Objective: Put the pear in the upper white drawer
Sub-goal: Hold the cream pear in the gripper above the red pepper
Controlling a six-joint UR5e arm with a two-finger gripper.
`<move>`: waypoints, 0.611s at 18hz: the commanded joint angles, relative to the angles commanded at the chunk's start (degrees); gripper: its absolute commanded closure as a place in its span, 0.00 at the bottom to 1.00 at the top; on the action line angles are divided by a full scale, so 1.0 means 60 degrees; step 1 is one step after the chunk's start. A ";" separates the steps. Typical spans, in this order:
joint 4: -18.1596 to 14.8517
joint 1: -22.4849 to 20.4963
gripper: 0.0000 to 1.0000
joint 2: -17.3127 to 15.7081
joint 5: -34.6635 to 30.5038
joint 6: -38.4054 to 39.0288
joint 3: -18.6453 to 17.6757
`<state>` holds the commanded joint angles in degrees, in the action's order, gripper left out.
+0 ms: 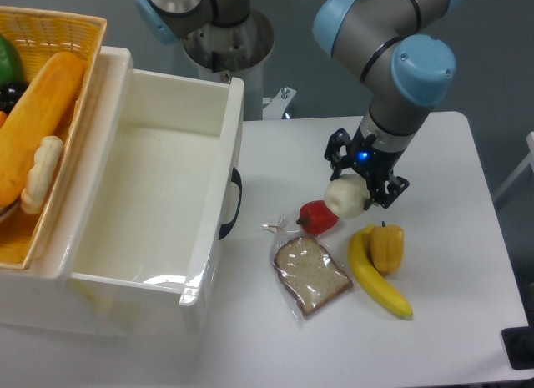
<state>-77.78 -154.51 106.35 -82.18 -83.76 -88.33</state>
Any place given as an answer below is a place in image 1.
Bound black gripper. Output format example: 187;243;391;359
324;127;410;211

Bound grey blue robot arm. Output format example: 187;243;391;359
136;0;463;218

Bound white drawer cabinet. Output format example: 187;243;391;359
0;45;245;338

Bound open upper white drawer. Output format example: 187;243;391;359
66;68;245;307

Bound red bell pepper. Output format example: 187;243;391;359
296;200;339;235

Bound orange yellow bell pepper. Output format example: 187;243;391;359
369;224;404;275

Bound yellow banana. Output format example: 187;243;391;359
347;224;413;320

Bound bagged bread slice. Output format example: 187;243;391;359
262;215;354;321

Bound black device at edge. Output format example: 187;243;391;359
501;326;534;370

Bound small cream pastry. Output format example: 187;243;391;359
21;136;63;214

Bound orange baguette loaf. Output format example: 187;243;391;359
1;52;85;207

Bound yellow wicker basket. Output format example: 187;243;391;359
1;7;107;270

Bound dark purple grapes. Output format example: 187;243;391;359
0;80;29;114

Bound green bell pepper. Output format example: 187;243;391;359
0;36;24;83

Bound white table frame bracket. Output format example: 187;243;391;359
262;87;297;120

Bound black drawer handle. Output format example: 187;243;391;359
219;167;243;240

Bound white frame at right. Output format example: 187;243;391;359
492;132;533;211

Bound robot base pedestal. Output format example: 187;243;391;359
182;8;275;121

